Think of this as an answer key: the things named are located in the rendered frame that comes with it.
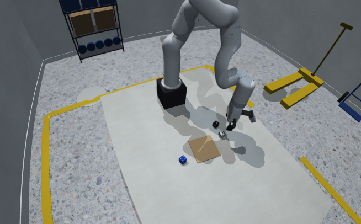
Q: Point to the tan flat mat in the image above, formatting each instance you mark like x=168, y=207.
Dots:
x=204, y=148

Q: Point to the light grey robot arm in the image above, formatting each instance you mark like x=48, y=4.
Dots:
x=220, y=15

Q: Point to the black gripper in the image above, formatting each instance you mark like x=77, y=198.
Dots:
x=233, y=114

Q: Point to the blue die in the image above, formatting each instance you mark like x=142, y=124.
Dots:
x=182, y=159

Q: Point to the grey die with black pips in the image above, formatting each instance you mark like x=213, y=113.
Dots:
x=222, y=134

